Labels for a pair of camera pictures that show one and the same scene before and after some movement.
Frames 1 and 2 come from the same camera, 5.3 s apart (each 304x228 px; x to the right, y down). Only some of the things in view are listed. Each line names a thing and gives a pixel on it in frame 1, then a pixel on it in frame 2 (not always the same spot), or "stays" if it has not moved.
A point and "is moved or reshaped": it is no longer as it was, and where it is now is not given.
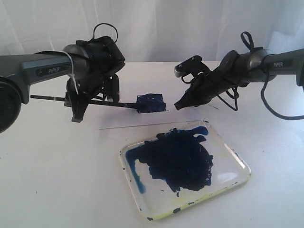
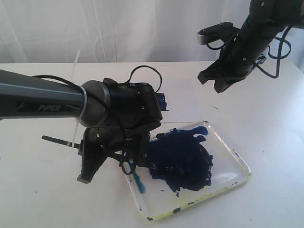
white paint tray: [172, 170] stays
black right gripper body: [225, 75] -> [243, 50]
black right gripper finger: [191, 98] -> [213, 71]
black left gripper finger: [79, 103] -> [90, 163]
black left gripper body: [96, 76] -> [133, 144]
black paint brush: [133, 105] is moved or reshaped
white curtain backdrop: [153, 31] stays
